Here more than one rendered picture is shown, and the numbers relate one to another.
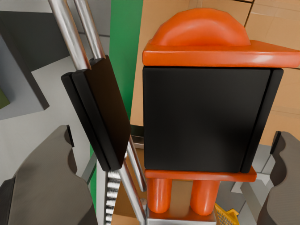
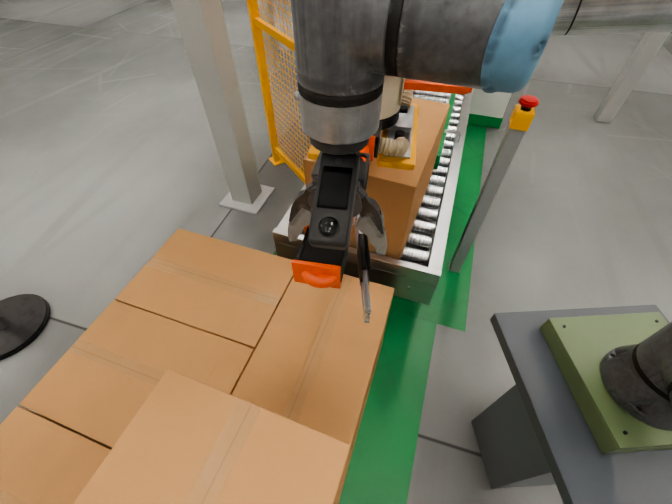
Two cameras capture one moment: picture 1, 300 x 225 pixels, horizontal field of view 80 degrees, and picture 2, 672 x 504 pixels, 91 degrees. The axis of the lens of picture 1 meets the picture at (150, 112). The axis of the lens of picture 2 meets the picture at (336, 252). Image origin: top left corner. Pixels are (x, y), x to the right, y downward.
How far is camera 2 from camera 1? 0.40 m
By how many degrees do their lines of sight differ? 15
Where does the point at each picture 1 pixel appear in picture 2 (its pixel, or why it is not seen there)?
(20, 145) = (591, 286)
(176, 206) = not seen: hidden behind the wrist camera
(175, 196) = not seen: hidden behind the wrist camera
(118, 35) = (404, 433)
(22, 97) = (521, 331)
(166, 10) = (325, 419)
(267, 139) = (229, 249)
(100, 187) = (445, 212)
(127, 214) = (400, 185)
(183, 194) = not seen: hidden behind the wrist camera
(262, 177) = (230, 202)
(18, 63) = (518, 372)
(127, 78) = (398, 365)
